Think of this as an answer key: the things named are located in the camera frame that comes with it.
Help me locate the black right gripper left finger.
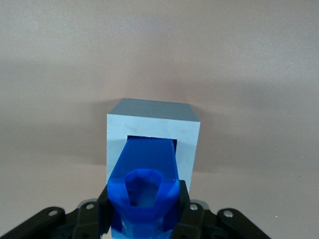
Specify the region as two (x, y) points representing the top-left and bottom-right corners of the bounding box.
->
(0, 186), (111, 239)

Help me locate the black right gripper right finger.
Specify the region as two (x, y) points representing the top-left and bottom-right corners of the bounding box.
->
(171, 179), (273, 239)

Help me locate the blue plastic part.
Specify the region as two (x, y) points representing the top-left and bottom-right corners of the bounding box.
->
(107, 135), (181, 239)

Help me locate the gray square base block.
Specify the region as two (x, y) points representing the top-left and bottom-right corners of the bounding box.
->
(105, 98), (201, 197)

